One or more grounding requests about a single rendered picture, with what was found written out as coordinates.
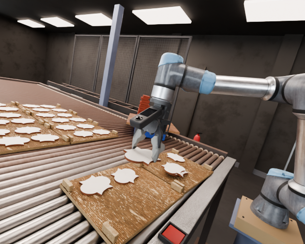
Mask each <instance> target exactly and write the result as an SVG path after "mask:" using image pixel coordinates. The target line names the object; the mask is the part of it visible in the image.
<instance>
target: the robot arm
mask: <svg viewBox="0 0 305 244"><path fill-rule="evenodd" d="M176 86H177V87H180V88H182V89H183V90H184V91H185V92H199V93H200V94H201V93H202V94H210V93H214V94H225V95H237V96H248V97H260V98H261V99H262V100H265V101H273V102H278V103H283V104H287V105H293V107H292V112H293V114H294V115H296V116H297V118H298V120H297V134H296V149H295V163H294V174H293V173H290V172H287V171H284V170H280V169H276V168H272V169H270V170H269V172H268V174H267V177H266V179H265V182H264V184H263V187H262V189H261V192H260V194H259V195H258V196H257V197H256V198H255V199H254V200H253V201H252V203H251V205H250V209H251V211H252V212H253V214H254V215H255V216H257V217H258V218H259V219H260V220H262V221H263V222H265V223H267V224H269V225H271V226H273V227H275V228H278V229H286V228H287V227H288V225H289V211H290V212H291V213H292V214H294V215H295V216H296V217H297V219H298V220H299V221H301V222H303V223H304V224H305V74H296V75H291V76H280V77H272V76H269V77H267V78H265V79H262V78H249V77H236V76H218V75H216V74H215V73H212V72H209V71H208V70H202V69H198V68H195V67H191V66H187V65H185V64H183V58H182V57H181V56H180V55H177V54H174V53H164V54H163V55H162V57H161V60H160V63H159V65H158V70H157V74H156V78H155V82H154V86H153V90H152V94H151V97H152V98H151V99H150V102H154V106H151V107H149V108H147V109H146V110H144V111H143V112H141V113H139V114H137V115H136V116H134V117H133V118H131V119H130V125H131V126H132V127H135V131H134V134H133V141H132V149H135V148H136V146H137V143H139V141H142V140H144V139H145V137H146V136H145V133H146V132H149V133H150V135H153V134H154V133H155V134H154V137H153V138H152V139H151V143H152V160H153V162H154V163H156V161H157V159H158V157H159V154H160V153H161V152H162V151H164V150H165V145H164V144H163V143H162V142H161V141H162V139H163V134H164V135H167V134H168V131H169V128H170V124H171V121H169V120H168V117H169V113H170V110H171V106H172V104H170V102H172V99H173V95H174V92H175V89H176ZM167 125H169V127H168V131H166V129H167Z"/></svg>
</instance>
